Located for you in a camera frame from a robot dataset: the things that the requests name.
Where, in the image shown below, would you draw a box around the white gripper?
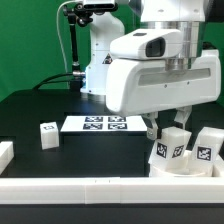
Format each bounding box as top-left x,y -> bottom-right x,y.
106,29 -> 221,140

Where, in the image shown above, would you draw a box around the white U-shaped obstacle wall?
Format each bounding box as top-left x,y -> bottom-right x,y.
0,140 -> 224,205

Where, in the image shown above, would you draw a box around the white cable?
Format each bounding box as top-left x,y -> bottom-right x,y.
55,0 -> 83,74

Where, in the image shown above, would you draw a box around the white camera on stand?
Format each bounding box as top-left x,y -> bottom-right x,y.
83,0 -> 117,12

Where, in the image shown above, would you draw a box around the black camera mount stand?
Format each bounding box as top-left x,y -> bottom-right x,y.
63,3 -> 93,91

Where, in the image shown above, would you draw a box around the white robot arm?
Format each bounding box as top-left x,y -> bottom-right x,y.
83,0 -> 221,140

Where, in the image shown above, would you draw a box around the black cables on table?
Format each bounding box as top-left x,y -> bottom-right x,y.
32,72 -> 75,91

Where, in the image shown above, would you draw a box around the white tag sheet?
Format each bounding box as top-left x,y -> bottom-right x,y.
61,115 -> 147,133

